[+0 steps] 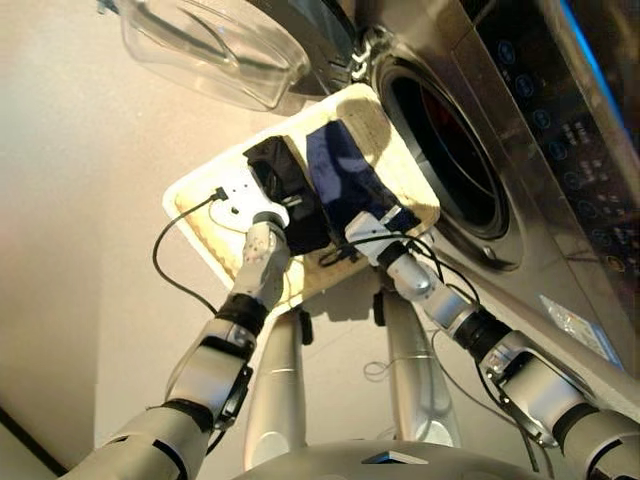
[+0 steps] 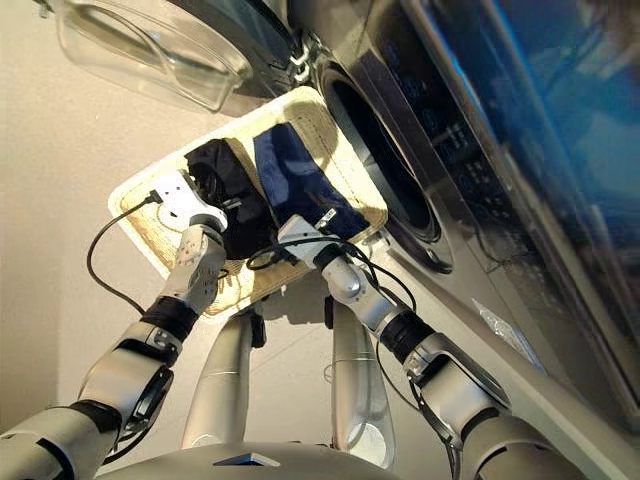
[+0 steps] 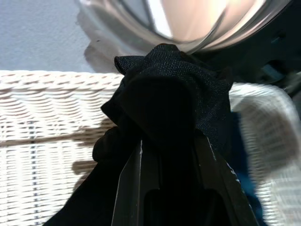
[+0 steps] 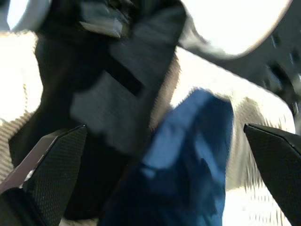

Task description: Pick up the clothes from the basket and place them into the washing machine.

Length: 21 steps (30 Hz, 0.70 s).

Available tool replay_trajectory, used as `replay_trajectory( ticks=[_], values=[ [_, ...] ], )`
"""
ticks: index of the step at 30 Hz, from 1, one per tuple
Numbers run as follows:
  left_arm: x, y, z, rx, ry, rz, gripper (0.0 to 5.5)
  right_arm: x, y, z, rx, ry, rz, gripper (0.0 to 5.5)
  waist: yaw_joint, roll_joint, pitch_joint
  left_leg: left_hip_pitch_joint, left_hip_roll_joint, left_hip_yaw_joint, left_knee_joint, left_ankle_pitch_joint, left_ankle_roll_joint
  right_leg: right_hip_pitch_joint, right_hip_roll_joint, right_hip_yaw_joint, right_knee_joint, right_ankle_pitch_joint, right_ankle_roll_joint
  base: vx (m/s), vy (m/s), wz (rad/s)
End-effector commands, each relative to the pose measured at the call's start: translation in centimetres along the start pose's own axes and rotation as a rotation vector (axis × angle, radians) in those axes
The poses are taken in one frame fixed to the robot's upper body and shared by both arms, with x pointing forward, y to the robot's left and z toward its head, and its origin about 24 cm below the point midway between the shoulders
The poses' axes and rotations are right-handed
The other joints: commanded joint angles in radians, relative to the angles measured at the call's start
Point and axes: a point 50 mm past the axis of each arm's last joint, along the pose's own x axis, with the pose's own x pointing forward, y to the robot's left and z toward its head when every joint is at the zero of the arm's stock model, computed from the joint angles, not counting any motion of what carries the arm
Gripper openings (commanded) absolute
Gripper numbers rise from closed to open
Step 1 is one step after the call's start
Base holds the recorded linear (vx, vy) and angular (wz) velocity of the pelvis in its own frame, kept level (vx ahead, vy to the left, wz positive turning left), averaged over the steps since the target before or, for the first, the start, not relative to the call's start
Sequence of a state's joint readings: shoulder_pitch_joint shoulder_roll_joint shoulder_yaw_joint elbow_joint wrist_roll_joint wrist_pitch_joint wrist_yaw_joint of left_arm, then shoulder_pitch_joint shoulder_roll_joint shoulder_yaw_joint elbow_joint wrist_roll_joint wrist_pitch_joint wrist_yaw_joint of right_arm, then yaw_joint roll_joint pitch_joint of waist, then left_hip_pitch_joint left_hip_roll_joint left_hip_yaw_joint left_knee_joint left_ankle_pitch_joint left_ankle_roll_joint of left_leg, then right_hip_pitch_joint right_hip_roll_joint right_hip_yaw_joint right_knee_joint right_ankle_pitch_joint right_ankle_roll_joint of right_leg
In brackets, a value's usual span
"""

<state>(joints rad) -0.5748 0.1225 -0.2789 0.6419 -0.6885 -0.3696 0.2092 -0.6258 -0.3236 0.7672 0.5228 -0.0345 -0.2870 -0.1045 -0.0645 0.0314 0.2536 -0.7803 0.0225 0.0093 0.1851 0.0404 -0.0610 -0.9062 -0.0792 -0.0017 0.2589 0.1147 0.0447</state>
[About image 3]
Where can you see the pale woven laundry basket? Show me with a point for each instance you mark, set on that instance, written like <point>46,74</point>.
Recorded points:
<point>47,117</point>

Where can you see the round glass washing machine door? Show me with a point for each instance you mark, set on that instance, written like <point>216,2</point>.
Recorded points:
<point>188,18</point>

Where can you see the grey washing machine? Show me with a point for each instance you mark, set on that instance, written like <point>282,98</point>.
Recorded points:
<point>282,47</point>

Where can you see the black cloth garment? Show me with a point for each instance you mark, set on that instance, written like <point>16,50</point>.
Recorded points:
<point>164,106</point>

